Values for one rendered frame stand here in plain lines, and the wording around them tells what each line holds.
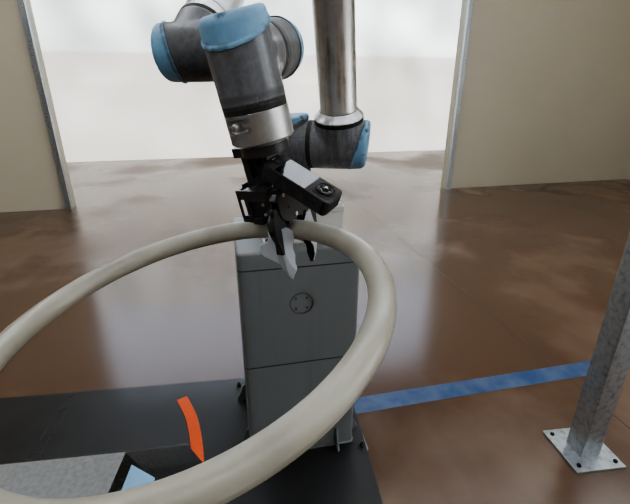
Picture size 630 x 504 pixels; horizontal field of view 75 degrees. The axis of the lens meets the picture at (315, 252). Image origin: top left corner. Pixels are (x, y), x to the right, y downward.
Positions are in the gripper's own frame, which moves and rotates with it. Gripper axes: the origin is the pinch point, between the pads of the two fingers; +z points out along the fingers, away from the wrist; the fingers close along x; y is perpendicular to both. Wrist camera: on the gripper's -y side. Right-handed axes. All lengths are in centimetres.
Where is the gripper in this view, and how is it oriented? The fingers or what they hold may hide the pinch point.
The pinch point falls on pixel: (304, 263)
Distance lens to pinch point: 66.6
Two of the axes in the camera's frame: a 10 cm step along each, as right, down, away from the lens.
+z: 2.0, 8.7, 4.5
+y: -8.2, -1.0, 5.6
